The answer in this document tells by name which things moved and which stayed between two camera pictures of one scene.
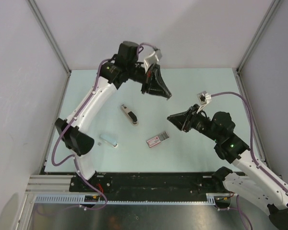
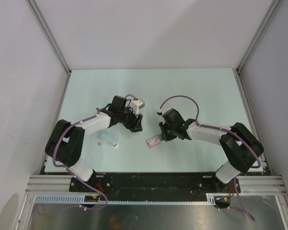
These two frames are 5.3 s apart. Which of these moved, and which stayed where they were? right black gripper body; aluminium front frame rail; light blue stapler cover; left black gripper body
Moved: left black gripper body; right black gripper body
Stayed: aluminium front frame rail; light blue stapler cover
